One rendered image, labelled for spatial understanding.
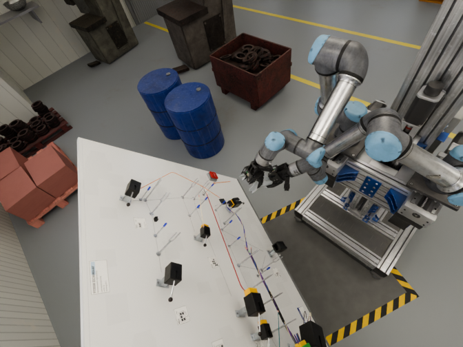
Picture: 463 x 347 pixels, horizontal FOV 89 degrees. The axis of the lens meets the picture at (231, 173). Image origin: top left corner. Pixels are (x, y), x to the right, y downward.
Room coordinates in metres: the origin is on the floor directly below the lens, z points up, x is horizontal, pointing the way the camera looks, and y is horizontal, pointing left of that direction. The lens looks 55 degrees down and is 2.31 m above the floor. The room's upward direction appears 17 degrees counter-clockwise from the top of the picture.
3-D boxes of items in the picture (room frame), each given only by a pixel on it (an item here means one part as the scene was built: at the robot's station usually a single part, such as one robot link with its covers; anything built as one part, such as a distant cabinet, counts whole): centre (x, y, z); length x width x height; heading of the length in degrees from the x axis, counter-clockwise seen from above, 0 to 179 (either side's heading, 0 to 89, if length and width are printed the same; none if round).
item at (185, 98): (2.47, 0.37, 0.40); 1.08 x 0.66 x 0.80; 19
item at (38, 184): (2.40, 2.46, 0.22); 1.18 x 0.81 x 0.44; 31
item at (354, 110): (0.82, -0.72, 1.33); 0.13 x 0.12 x 0.14; 34
